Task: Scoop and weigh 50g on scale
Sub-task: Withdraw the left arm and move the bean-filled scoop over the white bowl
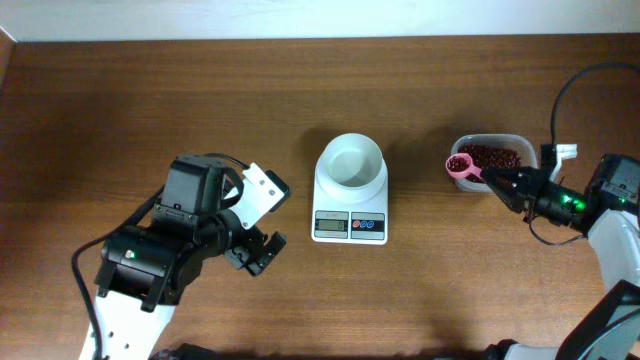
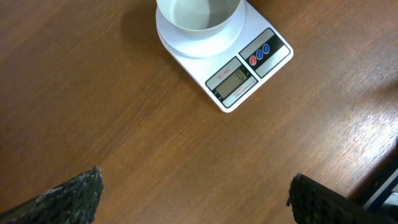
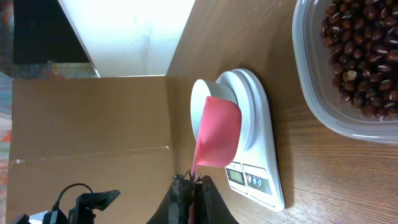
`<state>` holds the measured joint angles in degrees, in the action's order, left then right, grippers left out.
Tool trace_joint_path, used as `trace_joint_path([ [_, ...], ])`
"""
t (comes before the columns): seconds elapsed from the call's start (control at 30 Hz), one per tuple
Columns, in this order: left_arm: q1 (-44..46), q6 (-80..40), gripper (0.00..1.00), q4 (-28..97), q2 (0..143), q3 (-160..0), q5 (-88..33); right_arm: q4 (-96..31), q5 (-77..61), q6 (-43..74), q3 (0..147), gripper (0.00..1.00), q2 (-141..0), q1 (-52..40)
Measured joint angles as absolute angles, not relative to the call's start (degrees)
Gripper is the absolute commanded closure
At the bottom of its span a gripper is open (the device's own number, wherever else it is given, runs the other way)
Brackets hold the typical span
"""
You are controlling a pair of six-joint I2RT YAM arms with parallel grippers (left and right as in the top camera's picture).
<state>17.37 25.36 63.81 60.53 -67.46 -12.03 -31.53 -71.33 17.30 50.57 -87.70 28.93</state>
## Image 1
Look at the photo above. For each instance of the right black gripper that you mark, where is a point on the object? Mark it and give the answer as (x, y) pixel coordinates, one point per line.
(525, 178)

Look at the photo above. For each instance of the white digital kitchen scale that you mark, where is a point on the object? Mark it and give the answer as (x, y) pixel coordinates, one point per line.
(342, 215)

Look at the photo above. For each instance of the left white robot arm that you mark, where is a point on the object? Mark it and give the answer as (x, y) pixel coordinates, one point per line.
(208, 207)

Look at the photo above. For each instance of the pink measuring scoop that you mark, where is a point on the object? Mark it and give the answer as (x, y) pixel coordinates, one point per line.
(461, 166)

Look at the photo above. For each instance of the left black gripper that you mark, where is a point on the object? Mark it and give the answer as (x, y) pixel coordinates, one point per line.
(241, 256)

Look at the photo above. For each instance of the white bowl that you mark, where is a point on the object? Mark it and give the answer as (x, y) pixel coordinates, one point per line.
(352, 160)

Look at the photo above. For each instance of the red beans pile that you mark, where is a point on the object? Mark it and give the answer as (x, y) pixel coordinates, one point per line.
(488, 156)

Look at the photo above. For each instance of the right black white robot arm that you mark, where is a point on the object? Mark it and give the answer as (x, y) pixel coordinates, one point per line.
(606, 213)

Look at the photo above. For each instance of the clear plastic bean container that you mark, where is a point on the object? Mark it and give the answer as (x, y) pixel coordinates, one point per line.
(515, 142)

